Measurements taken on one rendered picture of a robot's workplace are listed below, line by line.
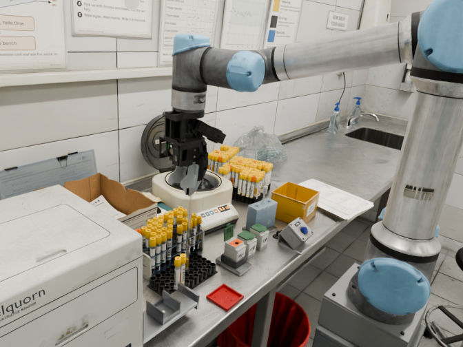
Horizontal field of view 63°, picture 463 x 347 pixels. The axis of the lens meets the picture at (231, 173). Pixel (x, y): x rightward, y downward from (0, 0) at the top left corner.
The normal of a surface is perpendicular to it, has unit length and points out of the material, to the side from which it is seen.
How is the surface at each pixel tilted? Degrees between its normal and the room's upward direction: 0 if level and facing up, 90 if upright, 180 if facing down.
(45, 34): 95
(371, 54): 105
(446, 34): 81
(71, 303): 90
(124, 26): 88
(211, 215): 25
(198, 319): 0
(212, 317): 0
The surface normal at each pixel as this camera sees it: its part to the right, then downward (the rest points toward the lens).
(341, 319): -0.62, 0.24
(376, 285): -0.47, 0.40
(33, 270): 0.09, -0.92
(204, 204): 0.67, 0.33
